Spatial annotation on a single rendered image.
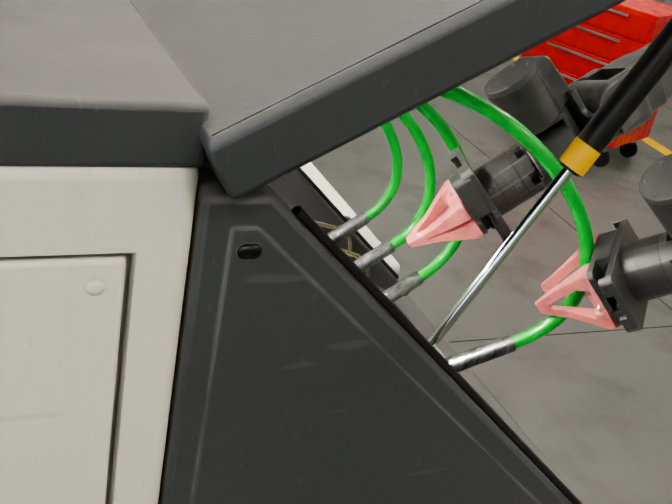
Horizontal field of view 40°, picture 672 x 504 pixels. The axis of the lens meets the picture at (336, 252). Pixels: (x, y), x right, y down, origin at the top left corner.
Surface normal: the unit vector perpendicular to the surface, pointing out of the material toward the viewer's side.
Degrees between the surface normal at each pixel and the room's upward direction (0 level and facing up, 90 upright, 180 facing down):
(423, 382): 90
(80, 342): 90
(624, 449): 0
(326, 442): 90
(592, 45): 90
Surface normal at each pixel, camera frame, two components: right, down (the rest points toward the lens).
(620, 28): -0.68, 0.23
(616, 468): 0.18, -0.87
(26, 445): 0.38, 0.49
